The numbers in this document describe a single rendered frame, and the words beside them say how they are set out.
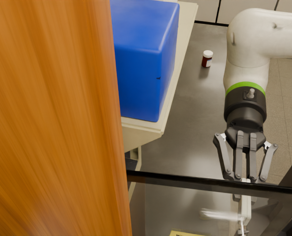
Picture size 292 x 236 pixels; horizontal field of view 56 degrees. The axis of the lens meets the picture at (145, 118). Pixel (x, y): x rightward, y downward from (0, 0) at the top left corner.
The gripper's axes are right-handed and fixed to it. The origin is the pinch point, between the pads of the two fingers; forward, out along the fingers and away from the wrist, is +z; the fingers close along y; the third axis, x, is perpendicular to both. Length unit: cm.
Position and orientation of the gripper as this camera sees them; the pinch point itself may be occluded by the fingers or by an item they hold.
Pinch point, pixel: (243, 199)
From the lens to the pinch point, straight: 53.0
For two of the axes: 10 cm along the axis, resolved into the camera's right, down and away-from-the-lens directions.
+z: -2.5, 7.0, -6.7
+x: 0.0, 6.9, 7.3
